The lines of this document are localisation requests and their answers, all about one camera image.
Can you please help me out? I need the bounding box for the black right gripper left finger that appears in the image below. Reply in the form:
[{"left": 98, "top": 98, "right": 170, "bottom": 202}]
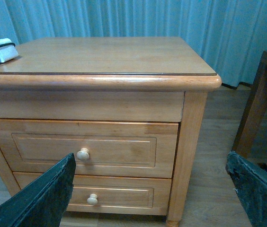
[{"left": 0, "top": 153, "right": 76, "bottom": 227}]

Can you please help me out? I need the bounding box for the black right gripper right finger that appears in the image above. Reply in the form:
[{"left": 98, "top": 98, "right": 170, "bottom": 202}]
[{"left": 226, "top": 151, "right": 267, "bottom": 227}]

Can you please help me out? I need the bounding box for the round drawer knob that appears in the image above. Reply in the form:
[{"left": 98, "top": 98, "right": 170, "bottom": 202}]
[
  {"left": 87, "top": 193, "right": 98, "bottom": 206},
  {"left": 76, "top": 148, "right": 90, "bottom": 161}
]

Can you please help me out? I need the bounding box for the wooden drawer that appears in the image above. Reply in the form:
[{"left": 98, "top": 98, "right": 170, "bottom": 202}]
[
  {"left": 0, "top": 119, "right": 178, "bottom": 178},
  {"left": 12, "top": 172, "right": 172, "bottom": 216}
]

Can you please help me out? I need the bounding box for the light wooden nightstand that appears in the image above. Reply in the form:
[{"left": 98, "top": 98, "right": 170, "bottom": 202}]
[{"left": 0, "top": 37, "right": 222, "bottom": 227}]

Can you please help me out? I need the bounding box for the dark wooden side table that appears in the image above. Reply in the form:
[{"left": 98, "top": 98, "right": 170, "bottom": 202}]
[{"left": 232, "top": 51, "right": 267, "bottom": 171}]

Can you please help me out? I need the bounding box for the light blue curtain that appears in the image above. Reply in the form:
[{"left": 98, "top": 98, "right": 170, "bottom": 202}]
[{"left": 0, "top": 0, "right": 267, "bottom": 87}]

